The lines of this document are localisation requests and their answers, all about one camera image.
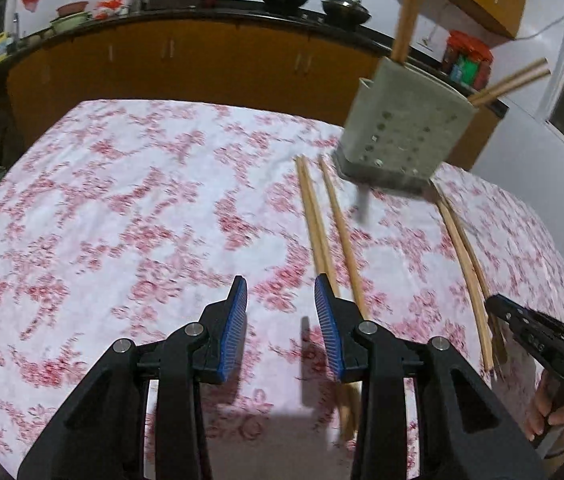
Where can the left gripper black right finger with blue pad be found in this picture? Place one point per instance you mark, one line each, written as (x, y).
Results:
(464, 430)

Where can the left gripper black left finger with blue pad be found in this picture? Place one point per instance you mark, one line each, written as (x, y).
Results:
(98, 431)

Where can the wooden chopstick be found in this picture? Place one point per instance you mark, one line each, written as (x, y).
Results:
(348, 252)
(323, 264)
(510, 87)
(408, 15)
(531, 68)
(498, 344)
(467, 267)

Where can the brown lower kitchen cabinets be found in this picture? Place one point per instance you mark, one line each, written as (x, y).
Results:
(265, 65)

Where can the person's right hand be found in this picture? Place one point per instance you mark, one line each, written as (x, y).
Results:
(540, 411)

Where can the floral pink white tablecloth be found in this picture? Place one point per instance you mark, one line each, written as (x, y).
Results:
(127, 217)

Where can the wooden chopstick in holder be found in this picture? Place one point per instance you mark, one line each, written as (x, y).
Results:
(510, 87)
(531, 68)

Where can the pale green perforated utensil holder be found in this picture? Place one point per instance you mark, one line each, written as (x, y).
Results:
(402, 125)

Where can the red plastic bag with bottles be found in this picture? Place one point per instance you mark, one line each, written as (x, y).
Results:
(467, 60)

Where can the black pot with lid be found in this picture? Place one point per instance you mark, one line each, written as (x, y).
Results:
(347, 14)

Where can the green basin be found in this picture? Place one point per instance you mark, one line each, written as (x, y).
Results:
(70, 22)

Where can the steel faucet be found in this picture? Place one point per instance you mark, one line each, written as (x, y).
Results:
(16, 27)

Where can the red plastic bag on counter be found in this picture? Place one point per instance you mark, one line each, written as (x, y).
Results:
(108, 9)

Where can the red basin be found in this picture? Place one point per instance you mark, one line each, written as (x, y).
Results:
(71, 8)

